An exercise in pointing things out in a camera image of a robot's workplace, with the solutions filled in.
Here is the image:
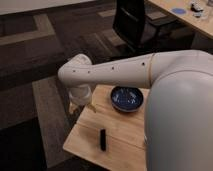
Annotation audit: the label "blue round coaster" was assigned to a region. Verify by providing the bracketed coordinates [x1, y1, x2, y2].
[172, 8, 186, 14]

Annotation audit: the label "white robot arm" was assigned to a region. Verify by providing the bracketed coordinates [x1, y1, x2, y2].
[58, 50, 213, 171]

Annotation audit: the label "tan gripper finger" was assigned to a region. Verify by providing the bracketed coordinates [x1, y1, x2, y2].
[69, 103, 78, 115]
[88, 103, 97, 113]

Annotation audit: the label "small white objects on desk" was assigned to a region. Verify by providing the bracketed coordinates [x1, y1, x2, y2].
[190, 1, 204, 18]

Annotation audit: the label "dark blue bowl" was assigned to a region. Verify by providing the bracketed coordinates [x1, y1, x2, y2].
[110, 86, 144, 113]

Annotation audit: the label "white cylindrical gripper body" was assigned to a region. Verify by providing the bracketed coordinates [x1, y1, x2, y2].
[68, 85, 92, 106]

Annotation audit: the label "black office chair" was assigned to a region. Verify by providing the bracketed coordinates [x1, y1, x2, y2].
[113, 0, 175, 53]

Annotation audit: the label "wooden background desk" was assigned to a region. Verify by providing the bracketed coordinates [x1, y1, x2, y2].
[148, 0, 213, 39]

